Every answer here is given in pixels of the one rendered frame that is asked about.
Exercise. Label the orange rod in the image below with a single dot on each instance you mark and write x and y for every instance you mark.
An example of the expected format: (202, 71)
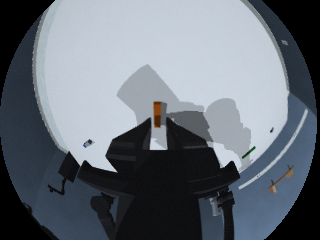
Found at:
(157, 114)

